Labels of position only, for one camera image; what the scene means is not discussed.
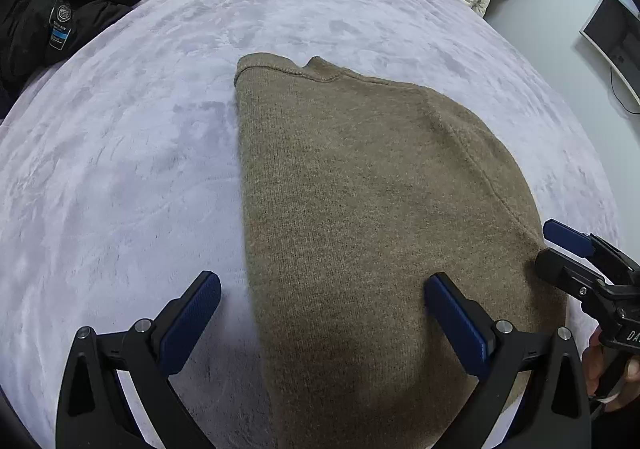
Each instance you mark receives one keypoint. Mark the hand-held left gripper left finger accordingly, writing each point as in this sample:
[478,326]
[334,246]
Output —
[192,319]

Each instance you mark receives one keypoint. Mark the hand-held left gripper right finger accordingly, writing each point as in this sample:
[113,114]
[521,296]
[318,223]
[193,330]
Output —
[457,324]

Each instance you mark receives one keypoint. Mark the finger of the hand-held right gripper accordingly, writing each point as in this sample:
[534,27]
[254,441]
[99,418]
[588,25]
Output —
[565,274]
[567,238]

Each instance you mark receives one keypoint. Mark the brown knit sweater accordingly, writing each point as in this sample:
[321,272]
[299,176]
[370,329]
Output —
[375,204]

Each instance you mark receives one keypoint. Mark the person's right hand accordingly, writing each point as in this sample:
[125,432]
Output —
[592,359]

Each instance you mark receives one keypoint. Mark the lavender fleece bed blanket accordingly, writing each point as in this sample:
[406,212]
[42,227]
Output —
[125,169]

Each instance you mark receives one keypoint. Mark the curved monitor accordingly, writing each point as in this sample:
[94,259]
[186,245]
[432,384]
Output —
[615,44]

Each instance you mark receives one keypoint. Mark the black jacket with badge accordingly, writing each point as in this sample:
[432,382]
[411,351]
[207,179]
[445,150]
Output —
[45,14]

